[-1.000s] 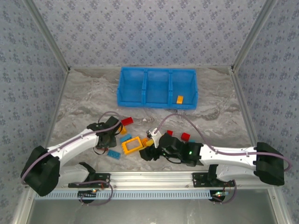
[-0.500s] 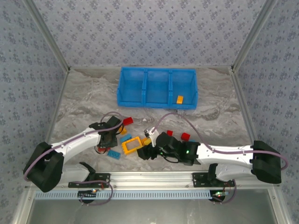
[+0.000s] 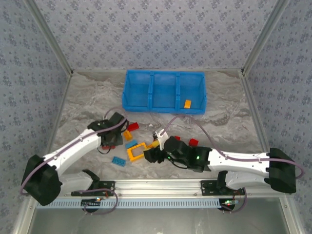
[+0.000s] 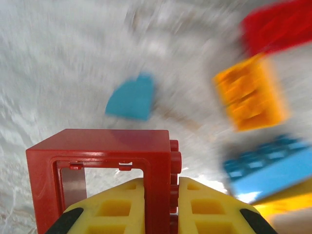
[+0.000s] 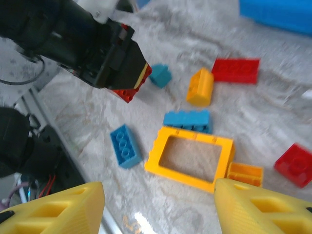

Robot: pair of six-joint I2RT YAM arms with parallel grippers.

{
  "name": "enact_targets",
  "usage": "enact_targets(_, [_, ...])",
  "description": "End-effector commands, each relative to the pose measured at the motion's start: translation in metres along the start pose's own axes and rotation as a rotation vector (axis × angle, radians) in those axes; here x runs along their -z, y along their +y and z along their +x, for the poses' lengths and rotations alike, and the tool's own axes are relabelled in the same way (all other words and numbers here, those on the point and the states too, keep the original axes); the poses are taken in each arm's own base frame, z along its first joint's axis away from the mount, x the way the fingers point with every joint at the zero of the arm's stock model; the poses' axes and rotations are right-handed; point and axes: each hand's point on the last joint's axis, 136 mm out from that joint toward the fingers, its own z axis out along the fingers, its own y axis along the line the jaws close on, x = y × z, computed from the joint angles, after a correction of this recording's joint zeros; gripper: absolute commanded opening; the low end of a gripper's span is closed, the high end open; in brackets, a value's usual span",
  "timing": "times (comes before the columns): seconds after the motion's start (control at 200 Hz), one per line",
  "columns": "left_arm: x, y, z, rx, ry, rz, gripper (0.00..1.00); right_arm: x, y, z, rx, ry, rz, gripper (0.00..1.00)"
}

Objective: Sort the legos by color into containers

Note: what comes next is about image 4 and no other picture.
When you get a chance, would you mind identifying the red lego brick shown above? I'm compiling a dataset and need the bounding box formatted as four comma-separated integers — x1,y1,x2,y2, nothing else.
240,0,312,56

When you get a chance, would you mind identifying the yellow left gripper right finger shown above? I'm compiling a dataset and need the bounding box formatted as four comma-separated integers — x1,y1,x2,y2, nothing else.
178,176,278,234

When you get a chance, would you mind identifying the orange lego brick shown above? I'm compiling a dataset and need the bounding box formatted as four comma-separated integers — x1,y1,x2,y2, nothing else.
212,53,291,132

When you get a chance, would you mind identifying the blue curved lego piece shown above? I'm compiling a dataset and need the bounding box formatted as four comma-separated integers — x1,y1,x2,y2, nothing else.
104,72,156,121

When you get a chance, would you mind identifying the yellow lego piece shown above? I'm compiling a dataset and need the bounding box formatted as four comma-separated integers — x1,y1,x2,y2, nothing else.
251,177,312,220

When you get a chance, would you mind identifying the red lego window frame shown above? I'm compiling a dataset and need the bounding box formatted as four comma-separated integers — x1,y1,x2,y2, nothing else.
25,128,182,234

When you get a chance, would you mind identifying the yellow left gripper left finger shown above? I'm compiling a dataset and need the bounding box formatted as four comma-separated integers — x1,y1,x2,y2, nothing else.
45,177,146,234

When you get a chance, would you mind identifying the blue lego brick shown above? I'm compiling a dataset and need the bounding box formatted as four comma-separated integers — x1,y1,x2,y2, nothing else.
223,135,312,203

